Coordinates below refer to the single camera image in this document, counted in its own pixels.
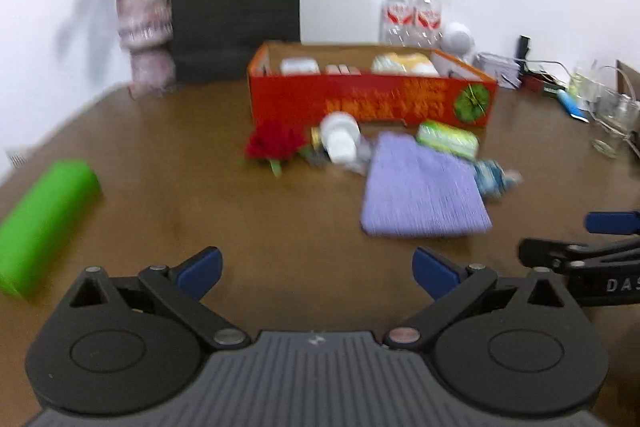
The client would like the brown cardboard box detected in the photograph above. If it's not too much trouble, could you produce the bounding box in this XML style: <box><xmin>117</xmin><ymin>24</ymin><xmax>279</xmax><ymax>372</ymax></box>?
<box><xmin>616</xmin><ymin>59</ymin><xmax>640</xmax><ymax>104</ymax></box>

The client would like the purple cloth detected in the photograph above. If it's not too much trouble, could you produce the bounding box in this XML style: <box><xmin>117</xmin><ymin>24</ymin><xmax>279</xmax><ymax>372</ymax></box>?
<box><xmin>361</xmin><ymin>132</ymin><xmax>493</xmax><ymax>239</ymax></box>

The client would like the green tissue packet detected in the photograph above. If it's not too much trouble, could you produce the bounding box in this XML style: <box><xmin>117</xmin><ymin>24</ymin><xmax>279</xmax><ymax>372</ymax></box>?
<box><xmin>416</xmin><ymin>120</ymin><xmax>481</xmax><ymax>159</ymax></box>

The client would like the small white box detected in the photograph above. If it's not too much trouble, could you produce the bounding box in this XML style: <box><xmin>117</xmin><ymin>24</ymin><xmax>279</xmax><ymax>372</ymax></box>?
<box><xmin>475</xmin><ymin>52</ymin><xmax>522</xmax><ymax>88</ymax></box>

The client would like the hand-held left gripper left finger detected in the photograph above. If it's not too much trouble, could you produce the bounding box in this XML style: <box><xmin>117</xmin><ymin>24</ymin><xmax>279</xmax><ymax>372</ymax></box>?
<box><xmin>69</xmin><ymin>246</ymin><xmax>251</xmax><ymax>351</ymax></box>

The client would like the red artificial rose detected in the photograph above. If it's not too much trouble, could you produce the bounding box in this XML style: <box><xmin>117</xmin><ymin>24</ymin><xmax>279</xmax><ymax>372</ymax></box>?
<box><xmin>243</xmin><ymin>121</ymin><xmax>312</xmax><ymax>178</ymax></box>

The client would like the red cardboard box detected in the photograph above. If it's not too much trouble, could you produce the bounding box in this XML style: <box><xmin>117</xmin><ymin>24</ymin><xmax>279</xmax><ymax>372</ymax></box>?
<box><xmin>246</xmin><ymin>41</ymin><xmax>499</xmax><ymax>130</ymax></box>

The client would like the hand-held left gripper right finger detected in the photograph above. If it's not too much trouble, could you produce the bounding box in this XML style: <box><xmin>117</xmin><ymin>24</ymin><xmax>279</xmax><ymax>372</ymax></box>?
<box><xmin>384</xmin><ymin>246</ymin><xmax>574</xmax><ymax>351</ymax></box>

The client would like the blue and white tube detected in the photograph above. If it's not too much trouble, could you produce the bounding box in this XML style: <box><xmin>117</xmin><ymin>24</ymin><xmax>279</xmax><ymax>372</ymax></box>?
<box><xmin>556</xmin><ymin>89</ymin><xmax>592</xmax><ymax>124</ymax></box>

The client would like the white plastic bottle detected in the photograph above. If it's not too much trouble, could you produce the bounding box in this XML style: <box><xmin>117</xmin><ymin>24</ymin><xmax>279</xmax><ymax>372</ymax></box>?
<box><xmin>319</xmin><ymin>112</ymin><xmax>362</xmax><ymax>165</ymax></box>

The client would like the green cylinder roll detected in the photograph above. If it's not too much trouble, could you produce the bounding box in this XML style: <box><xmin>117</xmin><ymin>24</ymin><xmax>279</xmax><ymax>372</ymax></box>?
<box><xmin>0</xmin><ymin>159</ymin><xmax>102</xmax><ymax>300</ymax></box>

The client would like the white flat pack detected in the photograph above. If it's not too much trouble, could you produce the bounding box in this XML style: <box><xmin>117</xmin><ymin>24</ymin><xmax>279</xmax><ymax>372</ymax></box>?
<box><xmin>280</xmin><ymin>58</ymin><xmax>321</xmax><ymax>76</ymax></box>

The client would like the blue and white wrapper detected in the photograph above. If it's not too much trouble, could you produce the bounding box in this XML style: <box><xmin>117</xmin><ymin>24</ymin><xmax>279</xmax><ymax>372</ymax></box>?
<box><xmin>472</xmin><ymin>159</ymin><xmax>523</xmax><ymax>202</ymax></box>

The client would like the clear water bottle red label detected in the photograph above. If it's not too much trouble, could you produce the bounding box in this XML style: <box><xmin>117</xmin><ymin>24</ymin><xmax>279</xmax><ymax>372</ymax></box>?
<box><xmin>414</xmin><ymin>0</ymin><xmax>446</xmax><ymax>48</ymax></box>
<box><xmin>380</xmin><ymin>0</ymin><xmax>416</xmax><ymax>48</ymax></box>

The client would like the white round device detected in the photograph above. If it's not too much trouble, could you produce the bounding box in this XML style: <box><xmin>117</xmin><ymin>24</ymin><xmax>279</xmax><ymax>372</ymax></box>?
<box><xmin>441</xmin><ymin>22</ymin><xmax>476</xmax><ymax>55</ymax></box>

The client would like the yellow and white packet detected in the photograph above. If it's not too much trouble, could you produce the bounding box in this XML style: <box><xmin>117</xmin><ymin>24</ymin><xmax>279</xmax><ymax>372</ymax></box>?
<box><xmin>371</xmin><ymin>52</ymin><xmax>440</xmax><ymax>76</ymax></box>

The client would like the red and black device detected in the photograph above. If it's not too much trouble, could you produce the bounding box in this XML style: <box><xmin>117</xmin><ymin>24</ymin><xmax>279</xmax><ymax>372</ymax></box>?
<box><xmin>519</xmin><ymin>73</ymin><xmax>567</xmax><ymax>94</ymax></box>

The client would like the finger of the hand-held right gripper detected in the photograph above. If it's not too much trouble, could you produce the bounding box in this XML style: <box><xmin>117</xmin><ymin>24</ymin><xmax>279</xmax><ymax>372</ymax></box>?
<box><xmin>584</xmin><ymin>211</ymin><xmax>640</xmax><ymax>236</ymax></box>
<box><xmin>518</xmin><ymin>237</ymin><xmax>640</xmax><ymax>275</ymax></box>

